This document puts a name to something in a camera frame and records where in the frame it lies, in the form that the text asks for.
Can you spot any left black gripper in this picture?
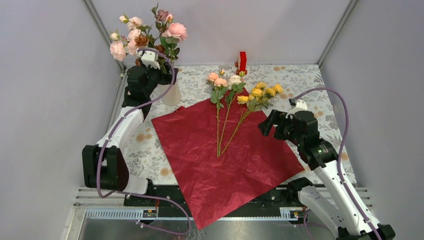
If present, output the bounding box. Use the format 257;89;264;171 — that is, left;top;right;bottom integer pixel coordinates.
139;58;178;96

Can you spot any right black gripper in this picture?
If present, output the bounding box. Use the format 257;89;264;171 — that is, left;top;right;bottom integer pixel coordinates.
257;109;304;147

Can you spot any yellow rose stem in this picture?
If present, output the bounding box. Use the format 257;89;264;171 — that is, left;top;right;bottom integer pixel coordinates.
221;82;284;154

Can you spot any dusty pink brown rose stem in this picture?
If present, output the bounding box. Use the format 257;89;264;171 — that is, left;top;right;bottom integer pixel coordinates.
127;5;188;63

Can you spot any cream white rose stem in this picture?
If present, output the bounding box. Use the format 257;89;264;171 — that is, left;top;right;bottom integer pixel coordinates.
217;75;245;157

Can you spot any peach rose stem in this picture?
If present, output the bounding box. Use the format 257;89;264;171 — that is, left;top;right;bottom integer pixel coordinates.
207;69;228;157

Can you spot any red wrapping paper sheet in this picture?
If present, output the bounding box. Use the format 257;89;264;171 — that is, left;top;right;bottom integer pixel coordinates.
152;99;304;229

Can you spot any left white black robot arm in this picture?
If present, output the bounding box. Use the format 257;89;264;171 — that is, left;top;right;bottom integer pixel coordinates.
82;64;179;206

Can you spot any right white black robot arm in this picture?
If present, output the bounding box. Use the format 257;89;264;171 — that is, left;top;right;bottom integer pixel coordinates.
258;110;396;240

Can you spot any beige ceramic vase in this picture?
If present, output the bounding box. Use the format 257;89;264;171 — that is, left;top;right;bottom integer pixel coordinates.
161;83;182;106

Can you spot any floral patterned tablecloth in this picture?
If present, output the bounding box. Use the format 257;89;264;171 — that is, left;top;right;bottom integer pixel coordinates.
123;64;344;185

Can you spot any red yellow toy block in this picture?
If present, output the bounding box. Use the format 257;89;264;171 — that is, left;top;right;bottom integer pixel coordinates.
234;51;247;77

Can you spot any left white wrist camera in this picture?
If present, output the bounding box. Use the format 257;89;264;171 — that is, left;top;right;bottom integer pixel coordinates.
136;49;160;69

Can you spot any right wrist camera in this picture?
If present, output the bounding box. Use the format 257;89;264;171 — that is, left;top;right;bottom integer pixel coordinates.
285;98;308;119

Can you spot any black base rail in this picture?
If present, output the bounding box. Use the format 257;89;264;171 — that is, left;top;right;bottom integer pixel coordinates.
123;180;307;222

